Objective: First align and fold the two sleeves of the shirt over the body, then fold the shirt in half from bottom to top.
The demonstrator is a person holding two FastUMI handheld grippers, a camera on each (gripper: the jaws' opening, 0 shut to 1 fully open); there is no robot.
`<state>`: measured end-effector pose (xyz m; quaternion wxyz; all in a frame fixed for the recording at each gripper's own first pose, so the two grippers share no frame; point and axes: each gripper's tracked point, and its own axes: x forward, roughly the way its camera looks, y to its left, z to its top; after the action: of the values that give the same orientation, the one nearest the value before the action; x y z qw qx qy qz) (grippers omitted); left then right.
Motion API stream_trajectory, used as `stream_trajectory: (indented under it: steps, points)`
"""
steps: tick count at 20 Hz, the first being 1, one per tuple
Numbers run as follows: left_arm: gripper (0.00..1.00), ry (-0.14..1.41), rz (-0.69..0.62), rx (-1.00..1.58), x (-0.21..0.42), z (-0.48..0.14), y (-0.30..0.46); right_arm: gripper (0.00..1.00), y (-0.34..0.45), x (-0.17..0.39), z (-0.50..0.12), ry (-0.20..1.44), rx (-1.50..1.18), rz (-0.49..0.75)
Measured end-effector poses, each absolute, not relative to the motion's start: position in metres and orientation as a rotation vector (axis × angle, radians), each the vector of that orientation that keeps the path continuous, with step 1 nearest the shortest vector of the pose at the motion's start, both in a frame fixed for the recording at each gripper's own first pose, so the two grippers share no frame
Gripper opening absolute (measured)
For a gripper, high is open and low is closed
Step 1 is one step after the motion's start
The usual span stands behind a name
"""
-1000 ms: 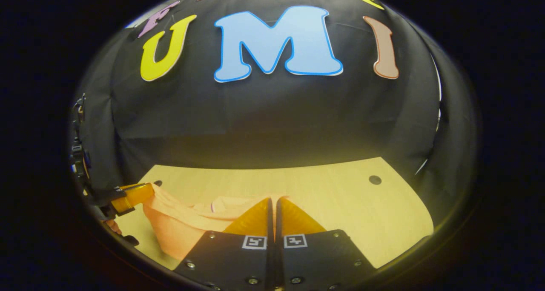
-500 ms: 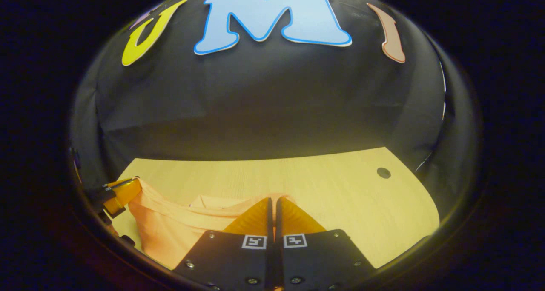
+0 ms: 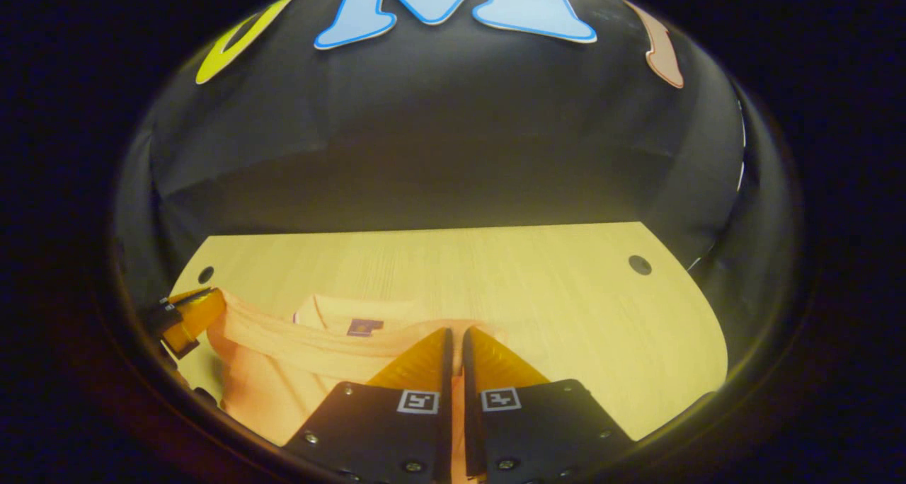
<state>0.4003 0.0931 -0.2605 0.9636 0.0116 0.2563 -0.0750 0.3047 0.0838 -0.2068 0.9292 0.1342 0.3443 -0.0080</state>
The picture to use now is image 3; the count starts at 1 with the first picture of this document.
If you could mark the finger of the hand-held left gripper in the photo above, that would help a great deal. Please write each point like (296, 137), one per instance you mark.
(195, 325)
(191, 296)

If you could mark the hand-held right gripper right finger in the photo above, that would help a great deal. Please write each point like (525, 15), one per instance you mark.
(472, 427)

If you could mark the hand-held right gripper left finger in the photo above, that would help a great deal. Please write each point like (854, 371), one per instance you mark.
(444, 413)

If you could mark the orange T-shirt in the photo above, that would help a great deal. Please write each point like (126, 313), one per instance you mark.
(283, 371)

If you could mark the black backdrop cloth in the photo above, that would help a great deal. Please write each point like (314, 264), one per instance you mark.
(439, 151)

